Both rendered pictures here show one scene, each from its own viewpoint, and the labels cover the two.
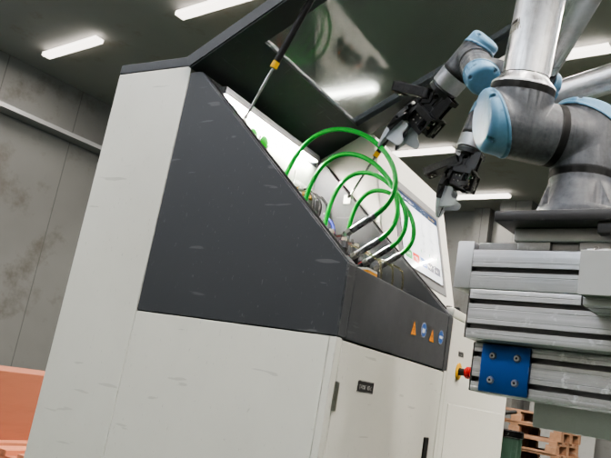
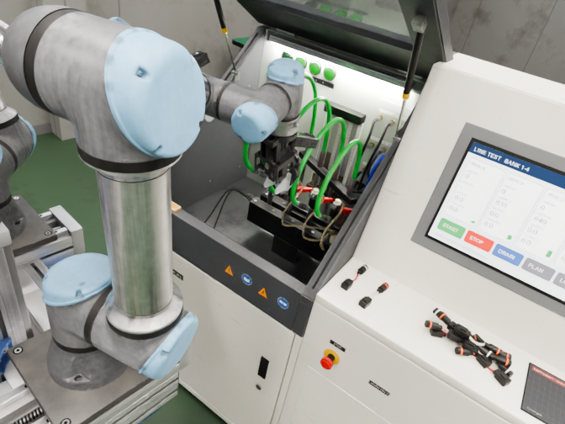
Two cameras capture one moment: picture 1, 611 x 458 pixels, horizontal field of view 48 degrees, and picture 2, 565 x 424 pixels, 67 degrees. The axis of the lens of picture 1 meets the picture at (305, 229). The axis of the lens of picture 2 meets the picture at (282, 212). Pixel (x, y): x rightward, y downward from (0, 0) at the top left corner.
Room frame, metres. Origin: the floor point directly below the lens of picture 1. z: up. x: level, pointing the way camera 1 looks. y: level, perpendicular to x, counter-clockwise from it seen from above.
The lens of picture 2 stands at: (1.84, -1.32, 1.80)
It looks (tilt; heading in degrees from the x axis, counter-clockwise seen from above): 34 degrees down; 86
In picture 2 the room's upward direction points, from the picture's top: 11 degrees clockwise
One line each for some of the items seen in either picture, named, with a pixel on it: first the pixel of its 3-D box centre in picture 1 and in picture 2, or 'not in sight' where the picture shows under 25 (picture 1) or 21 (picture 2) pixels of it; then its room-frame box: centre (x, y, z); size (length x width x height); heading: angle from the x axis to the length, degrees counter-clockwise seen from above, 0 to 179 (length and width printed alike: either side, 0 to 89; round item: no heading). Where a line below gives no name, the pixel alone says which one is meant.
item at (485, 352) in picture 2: not in sight; (470, 341); (2.41, -0.59, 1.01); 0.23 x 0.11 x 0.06; 148
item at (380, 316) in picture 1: (397, 323); (220, 257); (1.74, -0.27, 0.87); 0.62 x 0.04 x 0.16; 148
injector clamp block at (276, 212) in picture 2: not in sight; (293, 234); (1.97, -0.14, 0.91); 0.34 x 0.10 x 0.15; 148
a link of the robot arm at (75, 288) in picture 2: not in sight; (86, 297); (1.57, -0.80, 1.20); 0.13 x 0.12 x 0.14; 158
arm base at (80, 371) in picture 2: not in sight; (88, 339); (1.56, -0.80, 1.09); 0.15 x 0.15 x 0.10
